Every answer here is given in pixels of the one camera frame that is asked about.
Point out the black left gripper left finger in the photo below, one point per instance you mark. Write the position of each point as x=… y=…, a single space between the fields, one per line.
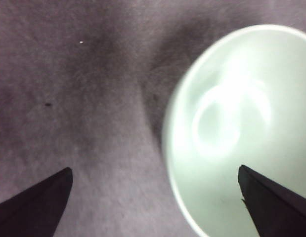
x=36 y=207

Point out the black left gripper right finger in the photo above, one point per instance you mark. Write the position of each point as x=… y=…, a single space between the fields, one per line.
x=278 y=205

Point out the green ribbed bowl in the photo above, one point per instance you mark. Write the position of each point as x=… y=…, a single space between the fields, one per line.
x=241 y=98

